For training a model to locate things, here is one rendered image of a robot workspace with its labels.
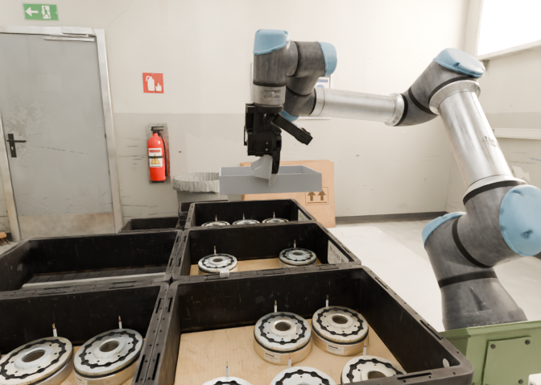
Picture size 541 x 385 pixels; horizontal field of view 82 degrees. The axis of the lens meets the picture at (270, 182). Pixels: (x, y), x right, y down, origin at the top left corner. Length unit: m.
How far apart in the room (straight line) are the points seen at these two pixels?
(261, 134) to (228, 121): 2.79
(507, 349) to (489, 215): 0.25
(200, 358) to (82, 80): 3.35
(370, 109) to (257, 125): 0.34
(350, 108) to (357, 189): 3.09
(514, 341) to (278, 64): 0.70
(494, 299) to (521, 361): 0.12
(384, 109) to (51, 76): 3.38
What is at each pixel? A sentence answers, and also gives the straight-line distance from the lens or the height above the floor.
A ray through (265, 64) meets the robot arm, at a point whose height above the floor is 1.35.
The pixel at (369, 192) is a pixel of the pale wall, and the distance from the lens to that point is 4.02.
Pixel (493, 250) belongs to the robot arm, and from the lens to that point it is 0.74.
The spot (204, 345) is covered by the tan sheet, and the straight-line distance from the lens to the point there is 0.65.
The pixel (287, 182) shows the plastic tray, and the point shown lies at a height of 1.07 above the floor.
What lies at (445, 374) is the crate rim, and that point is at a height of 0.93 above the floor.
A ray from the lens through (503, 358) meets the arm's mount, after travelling 0.80.
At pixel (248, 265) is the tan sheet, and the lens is 0.92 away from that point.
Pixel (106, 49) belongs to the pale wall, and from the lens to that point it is 3.73.
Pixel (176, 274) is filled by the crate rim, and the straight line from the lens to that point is 0.68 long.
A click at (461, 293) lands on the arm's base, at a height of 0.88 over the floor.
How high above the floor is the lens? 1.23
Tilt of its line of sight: 11 degrees down
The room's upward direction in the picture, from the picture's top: straight up
